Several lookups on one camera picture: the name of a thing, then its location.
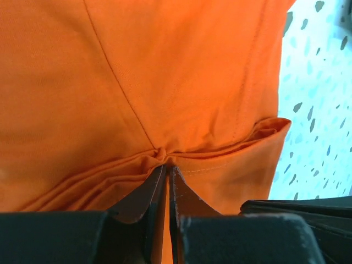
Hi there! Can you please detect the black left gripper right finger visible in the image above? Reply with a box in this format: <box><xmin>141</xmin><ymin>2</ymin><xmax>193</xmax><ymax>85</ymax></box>
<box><xmin>169</xmin><ymin>167</ymin><xmax>325</xmax><ymax>263</ymax></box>

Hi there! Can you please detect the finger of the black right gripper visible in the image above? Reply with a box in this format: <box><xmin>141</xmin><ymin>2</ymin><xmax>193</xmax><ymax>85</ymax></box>
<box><xmin>240</xmin><ymin>196</ymin><xmax>351</xmax><ymax>263</ymax></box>

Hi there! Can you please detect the orange t-shirt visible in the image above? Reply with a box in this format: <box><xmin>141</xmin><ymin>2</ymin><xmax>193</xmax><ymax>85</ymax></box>
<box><xmin>0</xmin><ymin>0</ymin><xmax>296</xmax><ymax>264</ymax></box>

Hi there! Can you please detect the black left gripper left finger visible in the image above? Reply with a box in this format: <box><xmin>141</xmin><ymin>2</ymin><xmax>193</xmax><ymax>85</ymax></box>
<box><xmin>1</xmin><ymin>166</ymin><xmax>166</xmax><ymax>263</ymax></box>

